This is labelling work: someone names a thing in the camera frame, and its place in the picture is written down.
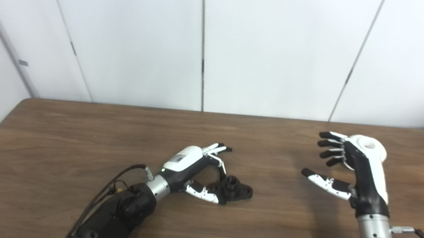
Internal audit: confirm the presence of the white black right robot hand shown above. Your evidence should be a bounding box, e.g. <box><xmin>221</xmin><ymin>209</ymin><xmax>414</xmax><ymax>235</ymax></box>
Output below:
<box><xmin>298</xmin><ymin>130</ymin><xmax>396</xmax><ymax>220</ymax></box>

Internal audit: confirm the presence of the round white plastic piece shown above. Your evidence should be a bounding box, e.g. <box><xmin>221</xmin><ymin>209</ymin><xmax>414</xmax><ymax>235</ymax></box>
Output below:
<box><xmin>347</xmin><ymin>134</ymin><xmax>388</xmax><ymax>163</ymax></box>

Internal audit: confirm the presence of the black flanged holder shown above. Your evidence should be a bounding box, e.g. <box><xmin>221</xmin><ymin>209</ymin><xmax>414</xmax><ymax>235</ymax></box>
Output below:
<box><xmin>206</xmin><ymin>174</ymin><xmax>255</xmax><ymax>204</ymax></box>

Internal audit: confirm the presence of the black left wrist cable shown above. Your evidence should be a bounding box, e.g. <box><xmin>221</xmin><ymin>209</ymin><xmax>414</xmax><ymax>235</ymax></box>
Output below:
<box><xmin>63</xmin><ymin>159</ymin><xmax>155</xmax><ymax>238</ymax></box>

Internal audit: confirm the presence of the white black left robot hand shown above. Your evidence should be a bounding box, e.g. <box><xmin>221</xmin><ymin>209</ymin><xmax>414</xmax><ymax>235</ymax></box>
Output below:
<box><xmin>159</xmin><ymin>139</ymin><xmax>233</xmax><ymax>206</ymax></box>

